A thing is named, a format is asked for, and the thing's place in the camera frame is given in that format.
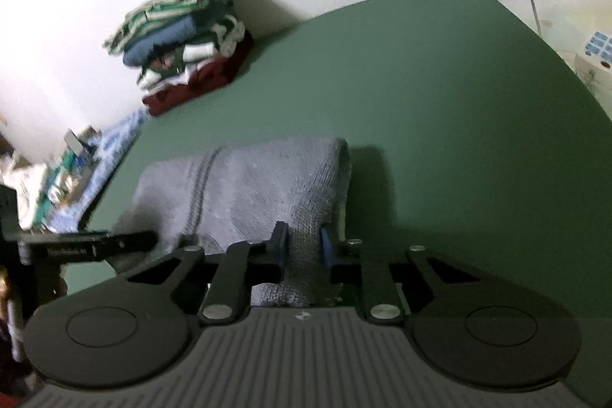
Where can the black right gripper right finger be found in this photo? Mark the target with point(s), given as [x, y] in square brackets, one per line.
[366, 282]

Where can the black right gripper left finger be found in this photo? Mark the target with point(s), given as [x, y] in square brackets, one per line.
[232, 275]

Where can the grey knit sweater striped collar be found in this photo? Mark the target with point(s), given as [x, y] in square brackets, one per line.
[234, 194]

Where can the blue white checkered cushion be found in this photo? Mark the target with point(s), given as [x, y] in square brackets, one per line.
[75, 183]

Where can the green table mat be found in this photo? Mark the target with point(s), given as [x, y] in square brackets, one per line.
[467, 132]

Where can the dark red folded sweater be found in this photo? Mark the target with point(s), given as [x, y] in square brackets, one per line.
[205, 78]

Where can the white folded shirt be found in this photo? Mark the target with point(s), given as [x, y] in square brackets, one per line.
[150, 82]

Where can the green white collared garment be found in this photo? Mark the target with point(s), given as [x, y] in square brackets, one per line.
[218, 41]

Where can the blue folded sweater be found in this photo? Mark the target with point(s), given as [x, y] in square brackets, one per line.
[138, 52]

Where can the green white striped sweater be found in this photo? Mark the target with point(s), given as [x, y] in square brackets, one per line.
[149, 16]

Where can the white side table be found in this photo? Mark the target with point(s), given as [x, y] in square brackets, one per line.
[582, 38]

